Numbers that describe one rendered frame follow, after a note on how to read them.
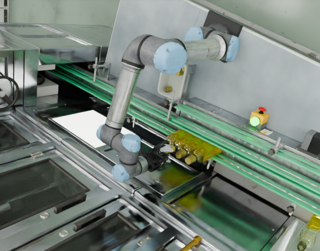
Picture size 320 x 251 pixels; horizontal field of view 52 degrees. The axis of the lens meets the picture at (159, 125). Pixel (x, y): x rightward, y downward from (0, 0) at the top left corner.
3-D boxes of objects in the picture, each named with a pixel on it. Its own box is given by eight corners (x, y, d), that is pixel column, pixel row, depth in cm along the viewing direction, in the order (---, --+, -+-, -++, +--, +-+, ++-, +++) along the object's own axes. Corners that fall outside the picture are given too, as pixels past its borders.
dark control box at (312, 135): (305, 143, 158) (299, 148, 152) (311, 128, 155) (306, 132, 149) (323, 151, 154) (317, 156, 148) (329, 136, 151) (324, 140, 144)
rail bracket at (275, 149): (276, 145, 155) (265, 153, 145) (281, 131, 152) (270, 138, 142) (284, 149, 152) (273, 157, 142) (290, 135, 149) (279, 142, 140)
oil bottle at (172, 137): (186, 135, 187) (162, 144, 171) (189, 126, 184) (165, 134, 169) (194, 139, 184) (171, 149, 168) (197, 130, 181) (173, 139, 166)
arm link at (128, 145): (112, 131, 132) (109, 155, 137) (132, 143, 126) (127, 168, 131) (127, 127, 138) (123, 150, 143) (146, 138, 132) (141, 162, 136)
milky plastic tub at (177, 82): (165, 90, 206) (156, 92, 200) (172, 55, 197) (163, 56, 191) (187, 100, 197) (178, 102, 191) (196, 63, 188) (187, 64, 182)
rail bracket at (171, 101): (173, 116, 190) (159, 120, 180) (179, 88, 183) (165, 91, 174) (177, 118, 188) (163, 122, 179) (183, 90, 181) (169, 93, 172)
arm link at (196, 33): (200, 24, 167) (183, 23, 158) (222, 30, 160) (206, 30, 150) (194, 47, 172) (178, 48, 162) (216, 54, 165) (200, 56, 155)
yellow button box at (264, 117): (254, 121, 173) (247, 124, 167) (258, 108, 170) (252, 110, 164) (266, 126, 169) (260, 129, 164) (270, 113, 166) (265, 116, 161)
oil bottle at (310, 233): (311, 222, 151) (291, 250, 132) (314, 212, 149) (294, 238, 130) (324, 228, 148) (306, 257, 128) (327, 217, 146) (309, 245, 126)
